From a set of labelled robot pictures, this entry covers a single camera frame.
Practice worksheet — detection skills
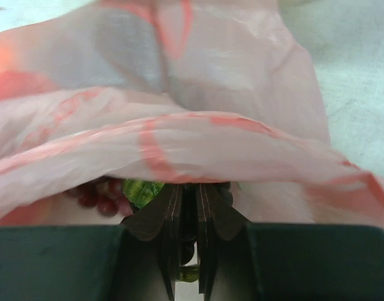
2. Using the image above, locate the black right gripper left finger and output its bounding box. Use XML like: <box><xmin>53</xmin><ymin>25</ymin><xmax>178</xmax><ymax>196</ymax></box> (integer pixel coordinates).
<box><xmin>0</xmin><ymin>185</ymin><xmax>182</xmax><ymax>300</ymax></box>

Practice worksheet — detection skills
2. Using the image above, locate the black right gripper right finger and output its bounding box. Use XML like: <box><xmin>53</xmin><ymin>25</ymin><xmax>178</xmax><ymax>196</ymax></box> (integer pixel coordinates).
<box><xmin>195</xmin><ymin>184</ymin><xmax>384</xmax><ymax>300</ymax></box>

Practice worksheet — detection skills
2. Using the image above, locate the pink plastic bag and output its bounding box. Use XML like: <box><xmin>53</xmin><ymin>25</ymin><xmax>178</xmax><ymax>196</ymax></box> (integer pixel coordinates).
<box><xmin>0</xmin><ymin>1</ymin><xmax>384</xmax><ymax>228</ymax></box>

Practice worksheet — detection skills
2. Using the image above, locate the red grape bunch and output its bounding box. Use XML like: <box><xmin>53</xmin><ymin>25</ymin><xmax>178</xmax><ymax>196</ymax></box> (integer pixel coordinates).
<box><xmin>65</xmin><ymin>176</ymin><xmax>139</xmax><ymax>219</ymax></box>

